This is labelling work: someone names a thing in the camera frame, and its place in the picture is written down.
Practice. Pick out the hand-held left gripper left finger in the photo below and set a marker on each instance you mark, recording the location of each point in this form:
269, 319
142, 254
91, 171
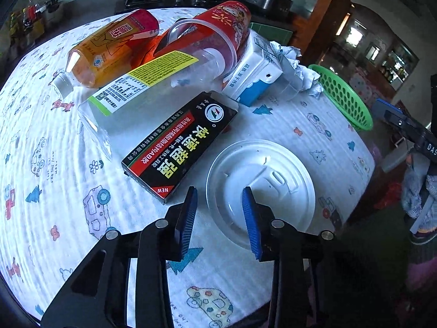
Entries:
186, 218

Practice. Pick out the crumpled white paper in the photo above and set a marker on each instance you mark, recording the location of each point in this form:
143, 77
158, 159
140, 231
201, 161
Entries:
293, 65

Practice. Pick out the black gas stove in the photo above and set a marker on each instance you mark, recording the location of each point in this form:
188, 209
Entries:
143, 0

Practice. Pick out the clear bottle with yellow-green label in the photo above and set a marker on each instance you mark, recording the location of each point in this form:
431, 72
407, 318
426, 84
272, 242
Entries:
143, 85

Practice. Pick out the green kitchen cabinet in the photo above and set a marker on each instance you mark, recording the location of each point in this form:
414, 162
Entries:
273, 32

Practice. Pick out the black glue box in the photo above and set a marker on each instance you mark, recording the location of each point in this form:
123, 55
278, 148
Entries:
177, 147

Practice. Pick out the green plastic basket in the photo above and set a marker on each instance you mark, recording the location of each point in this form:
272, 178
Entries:
341, 99

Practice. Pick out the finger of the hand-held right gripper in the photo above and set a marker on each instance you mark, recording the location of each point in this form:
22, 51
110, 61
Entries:
384, 111

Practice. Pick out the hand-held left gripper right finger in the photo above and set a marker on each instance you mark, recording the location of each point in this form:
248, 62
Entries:
252, 225

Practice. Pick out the group of condiment bottles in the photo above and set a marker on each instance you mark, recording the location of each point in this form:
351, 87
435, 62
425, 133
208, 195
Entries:
30, 17

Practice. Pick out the red printed plastic cup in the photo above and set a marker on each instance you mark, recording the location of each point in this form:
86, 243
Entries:
218, 24

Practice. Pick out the white and blue milk carton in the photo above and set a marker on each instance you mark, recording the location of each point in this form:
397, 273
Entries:
252, 71

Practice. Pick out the polka dot playpen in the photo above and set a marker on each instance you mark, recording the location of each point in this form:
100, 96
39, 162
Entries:
358, 87

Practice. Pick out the orange tea bottle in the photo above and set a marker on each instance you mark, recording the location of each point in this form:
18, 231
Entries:
102, 54

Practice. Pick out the printed white tablecloth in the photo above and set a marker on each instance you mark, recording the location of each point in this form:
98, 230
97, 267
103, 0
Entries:
51, 177

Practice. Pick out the white plastic lid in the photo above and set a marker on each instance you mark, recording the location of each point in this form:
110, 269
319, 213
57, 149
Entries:
259, 170

